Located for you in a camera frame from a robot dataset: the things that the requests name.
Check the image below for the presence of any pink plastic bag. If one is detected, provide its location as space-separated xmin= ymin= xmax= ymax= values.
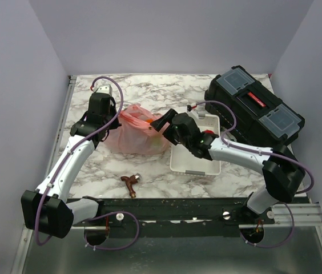
xmin=104 ymin=104 xmax=169 ymax=155

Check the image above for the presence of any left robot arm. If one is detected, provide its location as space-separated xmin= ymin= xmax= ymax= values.
xmin=21 ymin=91 xmax=120 ymax=239

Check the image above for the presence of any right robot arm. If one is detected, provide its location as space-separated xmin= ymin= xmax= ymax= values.
xmin=150 ymin=109 xmax=305 ymax=224

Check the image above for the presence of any white perforated plastic basket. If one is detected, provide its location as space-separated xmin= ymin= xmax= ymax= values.
xmin=170 ymin=109 xmax=221 ymax=177

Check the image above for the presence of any brown toy faucet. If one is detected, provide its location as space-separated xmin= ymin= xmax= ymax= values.
xmin=120 ymin=173 xmax=142 ymax=199

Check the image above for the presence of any black plastic toolbox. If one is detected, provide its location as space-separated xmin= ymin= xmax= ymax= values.
xmin=204 ymin=66 xmax=305 ymax=147

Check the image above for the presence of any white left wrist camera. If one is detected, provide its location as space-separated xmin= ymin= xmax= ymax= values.
xmin=93 ymin=84 xmax=113 ymax=96

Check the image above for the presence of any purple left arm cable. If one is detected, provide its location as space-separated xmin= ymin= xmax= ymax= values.
xmin=34 ymin=75 xmax=140 ymax=252

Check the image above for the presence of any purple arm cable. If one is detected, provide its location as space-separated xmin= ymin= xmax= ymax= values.
xmin=188 ymin=100 xmax=315 ymax=248
xmin=34 ymin=75 xmax=140 ymax=252

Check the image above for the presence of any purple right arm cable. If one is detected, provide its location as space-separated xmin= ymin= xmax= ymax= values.
xmin=188 ymin=100 xmax=315 ymax=248

